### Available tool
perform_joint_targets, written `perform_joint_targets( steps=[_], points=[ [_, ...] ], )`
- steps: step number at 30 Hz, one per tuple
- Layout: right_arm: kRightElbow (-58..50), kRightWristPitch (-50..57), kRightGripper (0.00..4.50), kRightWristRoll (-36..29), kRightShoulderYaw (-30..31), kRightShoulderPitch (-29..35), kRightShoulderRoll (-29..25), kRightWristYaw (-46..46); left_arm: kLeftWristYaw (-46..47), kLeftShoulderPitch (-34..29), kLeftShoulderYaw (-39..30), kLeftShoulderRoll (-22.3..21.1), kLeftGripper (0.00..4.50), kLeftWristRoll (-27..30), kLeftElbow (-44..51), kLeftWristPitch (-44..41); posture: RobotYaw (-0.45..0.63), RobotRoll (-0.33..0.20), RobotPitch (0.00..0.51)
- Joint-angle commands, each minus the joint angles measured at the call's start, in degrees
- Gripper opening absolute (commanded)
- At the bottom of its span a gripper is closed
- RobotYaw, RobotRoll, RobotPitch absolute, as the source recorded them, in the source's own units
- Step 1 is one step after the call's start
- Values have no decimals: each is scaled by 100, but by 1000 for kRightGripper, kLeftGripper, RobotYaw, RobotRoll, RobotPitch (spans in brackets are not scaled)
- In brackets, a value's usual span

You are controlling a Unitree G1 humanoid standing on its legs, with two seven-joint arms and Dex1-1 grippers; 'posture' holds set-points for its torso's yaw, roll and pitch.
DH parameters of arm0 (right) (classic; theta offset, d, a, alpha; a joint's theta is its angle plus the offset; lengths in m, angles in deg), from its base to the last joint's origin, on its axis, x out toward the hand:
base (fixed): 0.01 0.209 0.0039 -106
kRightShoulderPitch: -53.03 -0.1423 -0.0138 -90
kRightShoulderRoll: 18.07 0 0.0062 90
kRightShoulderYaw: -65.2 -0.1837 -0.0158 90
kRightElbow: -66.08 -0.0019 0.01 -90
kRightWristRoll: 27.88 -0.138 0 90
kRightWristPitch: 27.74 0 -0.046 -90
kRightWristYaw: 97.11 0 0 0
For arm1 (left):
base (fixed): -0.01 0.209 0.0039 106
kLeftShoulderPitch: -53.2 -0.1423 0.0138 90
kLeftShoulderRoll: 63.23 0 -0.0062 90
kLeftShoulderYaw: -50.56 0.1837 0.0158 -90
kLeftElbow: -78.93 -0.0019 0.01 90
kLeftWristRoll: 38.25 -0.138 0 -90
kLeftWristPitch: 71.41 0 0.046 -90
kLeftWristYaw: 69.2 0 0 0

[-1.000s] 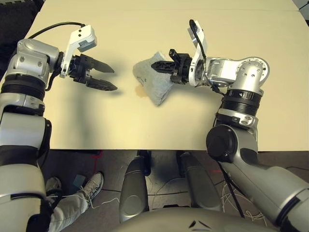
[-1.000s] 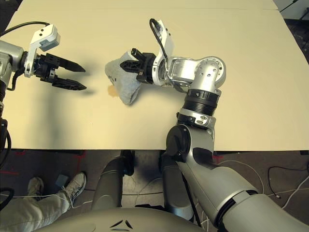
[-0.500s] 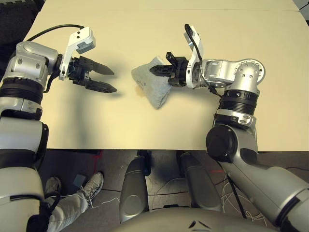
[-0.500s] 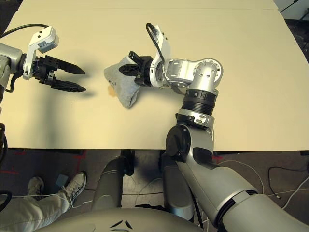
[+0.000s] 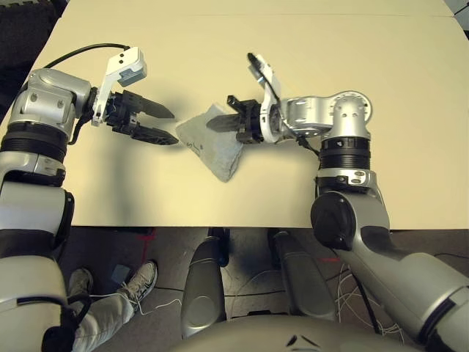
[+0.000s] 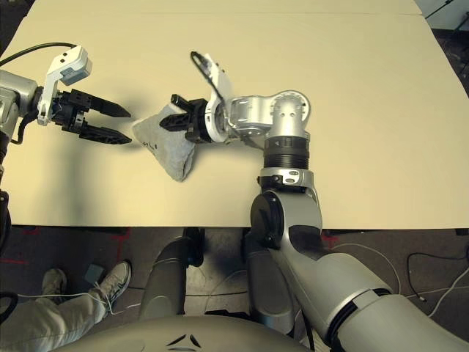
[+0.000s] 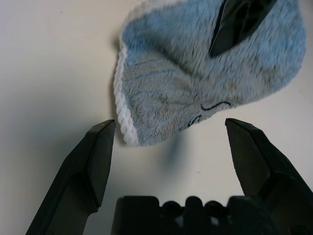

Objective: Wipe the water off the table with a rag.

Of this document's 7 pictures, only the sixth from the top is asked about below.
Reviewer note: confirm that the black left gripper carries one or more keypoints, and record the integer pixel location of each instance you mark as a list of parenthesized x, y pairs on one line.
[(71, 108)]

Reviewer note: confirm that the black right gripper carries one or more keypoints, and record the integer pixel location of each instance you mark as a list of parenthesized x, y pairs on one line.
[(198, 121)]

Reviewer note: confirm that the grey terry rag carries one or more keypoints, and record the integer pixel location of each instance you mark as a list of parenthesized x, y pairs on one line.
[(165, 146)]

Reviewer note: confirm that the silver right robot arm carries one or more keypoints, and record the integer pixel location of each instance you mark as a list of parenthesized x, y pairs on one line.
[(289, 113)]

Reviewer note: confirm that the small grey floor pedal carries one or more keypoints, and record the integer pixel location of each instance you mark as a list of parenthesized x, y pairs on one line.
[(94, 273)]

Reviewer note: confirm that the white bystander sneaker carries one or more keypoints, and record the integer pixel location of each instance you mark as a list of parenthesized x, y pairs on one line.
[(54, 284), (115, 284)]

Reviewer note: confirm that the grey robot left leg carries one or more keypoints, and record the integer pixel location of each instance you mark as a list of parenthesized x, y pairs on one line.
[(165, 278)]

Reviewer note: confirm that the grey robot leg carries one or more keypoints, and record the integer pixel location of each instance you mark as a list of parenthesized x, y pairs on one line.
[(165, 278), (267, 286)]

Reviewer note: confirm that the grey robot right leg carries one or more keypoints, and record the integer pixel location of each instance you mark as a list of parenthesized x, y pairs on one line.
[(267, 286)]

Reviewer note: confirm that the grey bystander trouser leg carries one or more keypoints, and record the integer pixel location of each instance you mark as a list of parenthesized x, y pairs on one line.
[(47, 315)]

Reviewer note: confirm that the grey robot torso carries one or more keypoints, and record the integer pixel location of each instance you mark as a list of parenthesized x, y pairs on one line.
[(183, 330)]

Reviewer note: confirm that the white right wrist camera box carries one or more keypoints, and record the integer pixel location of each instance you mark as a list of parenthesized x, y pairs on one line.
[(222, 84)]

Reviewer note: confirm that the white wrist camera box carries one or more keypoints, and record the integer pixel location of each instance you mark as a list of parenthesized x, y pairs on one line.
[(69, 62), (222, 84)]

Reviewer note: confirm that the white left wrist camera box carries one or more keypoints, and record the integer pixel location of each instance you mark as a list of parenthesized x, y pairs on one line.
[(69, 62)]

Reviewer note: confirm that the black table frame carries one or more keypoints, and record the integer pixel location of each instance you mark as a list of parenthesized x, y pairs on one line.
[(366, 232)]

